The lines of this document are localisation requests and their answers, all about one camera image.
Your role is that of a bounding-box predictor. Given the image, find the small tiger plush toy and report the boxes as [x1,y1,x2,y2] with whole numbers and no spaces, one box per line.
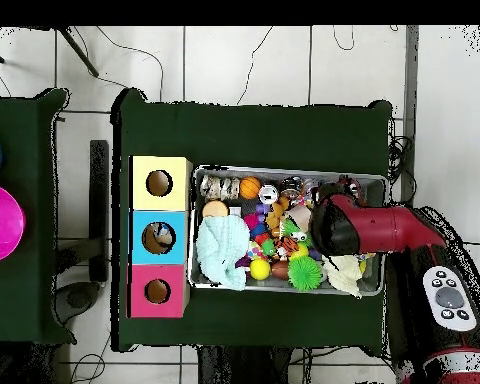
[274,236,301,257]

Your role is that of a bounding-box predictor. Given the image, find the crushed clear bottle blue label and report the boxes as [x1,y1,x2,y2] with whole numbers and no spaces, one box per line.
[149,222,175,245]

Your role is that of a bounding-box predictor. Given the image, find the wooden box with three holes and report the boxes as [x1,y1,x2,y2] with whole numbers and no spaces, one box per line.
[126,155,193,319]

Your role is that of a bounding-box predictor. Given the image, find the round orange sponge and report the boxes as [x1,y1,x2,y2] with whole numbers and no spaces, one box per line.
[202,199,230,219]

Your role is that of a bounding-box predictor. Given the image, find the small orange basketball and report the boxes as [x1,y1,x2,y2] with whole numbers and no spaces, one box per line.
[238,176,262,200]

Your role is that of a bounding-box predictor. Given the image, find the mint green knitted cloth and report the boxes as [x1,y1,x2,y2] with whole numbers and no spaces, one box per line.
[195,214,251,292]

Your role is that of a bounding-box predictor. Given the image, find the dark green table cloth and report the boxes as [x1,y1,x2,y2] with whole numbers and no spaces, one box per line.
[0,87,77,346]
[110,87,394,353]

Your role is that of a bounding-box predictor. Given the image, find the green spiky rubber ball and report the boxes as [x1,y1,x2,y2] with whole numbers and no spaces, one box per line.
[286,255,324,292]

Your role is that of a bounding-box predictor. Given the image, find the cream knitted cloth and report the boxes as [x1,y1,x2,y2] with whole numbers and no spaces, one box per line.
[322,254,363,299]

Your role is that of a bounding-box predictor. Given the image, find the black floor stand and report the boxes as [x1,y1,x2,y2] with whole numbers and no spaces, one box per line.
[55,139,110,325]

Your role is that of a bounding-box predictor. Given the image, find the black tripod leg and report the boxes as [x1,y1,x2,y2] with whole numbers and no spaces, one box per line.
[57,26,100,78]

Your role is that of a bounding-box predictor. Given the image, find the pink plastic bowl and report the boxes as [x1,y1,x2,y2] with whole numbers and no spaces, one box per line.
[0,182,27,264]

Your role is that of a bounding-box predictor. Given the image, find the shallow wire mesh bin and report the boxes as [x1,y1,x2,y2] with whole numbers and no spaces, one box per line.
[187,164,387,298]

